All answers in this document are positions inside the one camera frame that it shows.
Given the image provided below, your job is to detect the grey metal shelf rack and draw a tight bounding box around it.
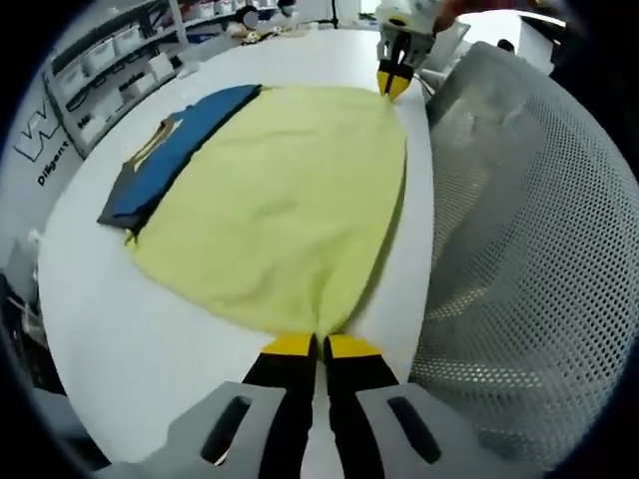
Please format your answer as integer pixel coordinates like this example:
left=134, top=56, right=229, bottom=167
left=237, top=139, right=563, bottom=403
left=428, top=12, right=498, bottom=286
left=42, top=0, right=241, bottom=161

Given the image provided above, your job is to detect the white storage bin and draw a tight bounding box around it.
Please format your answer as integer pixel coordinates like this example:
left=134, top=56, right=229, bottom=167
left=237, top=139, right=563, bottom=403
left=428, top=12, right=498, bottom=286
left=57, top=63, right=85, bottom=90
left=112, top=25, right=142, bottom=54
left=83, top=41, right=119, bottom=71

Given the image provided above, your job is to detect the yellow grey blue garment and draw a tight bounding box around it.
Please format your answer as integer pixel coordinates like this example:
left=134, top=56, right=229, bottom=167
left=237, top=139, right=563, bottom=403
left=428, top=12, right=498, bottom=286
left=96, top=83, right=409, bottom=336

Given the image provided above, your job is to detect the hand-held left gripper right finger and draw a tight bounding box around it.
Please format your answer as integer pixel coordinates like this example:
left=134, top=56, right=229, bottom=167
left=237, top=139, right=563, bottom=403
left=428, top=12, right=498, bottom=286
left=322, top=333, right=483, bottom=479

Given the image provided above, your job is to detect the person's right hand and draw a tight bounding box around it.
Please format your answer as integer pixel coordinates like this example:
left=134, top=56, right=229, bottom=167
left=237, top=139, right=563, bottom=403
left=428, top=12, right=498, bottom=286
left=431, top=0, right=473, bottom=36

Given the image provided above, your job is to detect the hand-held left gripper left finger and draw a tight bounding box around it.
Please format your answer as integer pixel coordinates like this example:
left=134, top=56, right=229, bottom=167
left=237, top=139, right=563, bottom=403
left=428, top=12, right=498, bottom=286
left=164, top=332, right=320, bottom=479

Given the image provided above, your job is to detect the grey mesh office chair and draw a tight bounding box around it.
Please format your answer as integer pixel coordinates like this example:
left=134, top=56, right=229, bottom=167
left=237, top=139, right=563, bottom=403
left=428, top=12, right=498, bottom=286
left=407, top=41, right=638, bottom=473

